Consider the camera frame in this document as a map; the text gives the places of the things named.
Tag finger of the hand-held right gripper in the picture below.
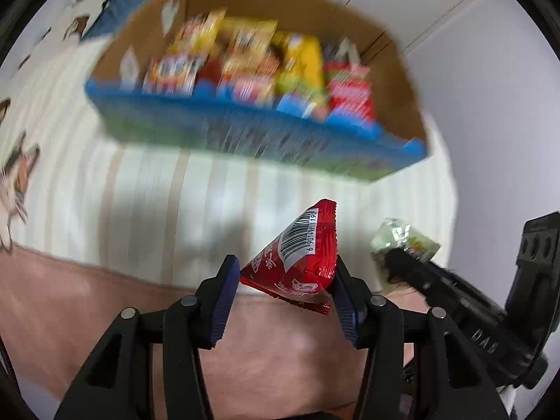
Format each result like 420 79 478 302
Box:
378 247 464 311

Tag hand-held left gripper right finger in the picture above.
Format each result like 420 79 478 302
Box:
333 257 510 420

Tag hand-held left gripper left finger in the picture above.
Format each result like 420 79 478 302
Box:
52 254 241 420

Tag pale green snack packet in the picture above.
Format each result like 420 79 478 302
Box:
370 218 442 294

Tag red triangular snack packet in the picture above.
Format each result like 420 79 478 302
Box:
240 199 338 316

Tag cardboard box with blue rim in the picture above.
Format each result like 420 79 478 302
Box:
85 0 429 182

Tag white striped blanket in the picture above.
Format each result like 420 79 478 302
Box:
0 39 458 289

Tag pink blanket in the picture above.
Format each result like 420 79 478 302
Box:
0 245 438 420

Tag pile of colourful snack packets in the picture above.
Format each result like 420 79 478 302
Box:
142 6 377 125

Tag white wardrobe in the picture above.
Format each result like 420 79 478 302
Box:
341 0 495 53

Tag white printed bedsheet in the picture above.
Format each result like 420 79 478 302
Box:
0 0 117 254

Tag blue cloth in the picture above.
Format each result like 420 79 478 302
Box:
83 0 167 40

